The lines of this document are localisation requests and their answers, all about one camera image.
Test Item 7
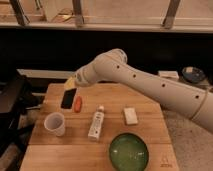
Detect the black eraser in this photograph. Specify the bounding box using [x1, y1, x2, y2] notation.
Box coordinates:
[61, 89, 76, 109]

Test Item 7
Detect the white tube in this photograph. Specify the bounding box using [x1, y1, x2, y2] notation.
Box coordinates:
[88, 106, 105, 140]

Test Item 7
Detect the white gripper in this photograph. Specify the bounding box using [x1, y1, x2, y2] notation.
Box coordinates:
[64, 65, 99, 90]

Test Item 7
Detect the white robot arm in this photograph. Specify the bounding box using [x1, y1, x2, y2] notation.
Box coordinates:
[64, 49, 213, 134]

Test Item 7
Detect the black chair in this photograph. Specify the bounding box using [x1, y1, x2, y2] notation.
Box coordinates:
[0, 75, 38, 157]

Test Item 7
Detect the wooden board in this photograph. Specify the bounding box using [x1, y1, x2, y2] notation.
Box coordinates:
[20, 83, 179, 171]

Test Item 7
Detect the white ceramic cup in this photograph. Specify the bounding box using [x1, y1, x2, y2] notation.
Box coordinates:
[44, 112, 65, 136]

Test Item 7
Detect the white rectangular block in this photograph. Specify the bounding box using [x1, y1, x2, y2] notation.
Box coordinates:
[124, 108, 138, 125]

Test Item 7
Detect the dark blue plate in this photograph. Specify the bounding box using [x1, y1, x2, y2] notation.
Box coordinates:
[182, 67, 206, 84]

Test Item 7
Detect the orange carrot toy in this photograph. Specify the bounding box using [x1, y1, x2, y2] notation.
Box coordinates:
[74, 96, 82, 113]

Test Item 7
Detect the green bowl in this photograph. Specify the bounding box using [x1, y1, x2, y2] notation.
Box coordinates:
[109, 133, 149, 171]

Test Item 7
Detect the white box on ledge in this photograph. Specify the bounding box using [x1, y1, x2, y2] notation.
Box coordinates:
[158, 71, 179, 80]

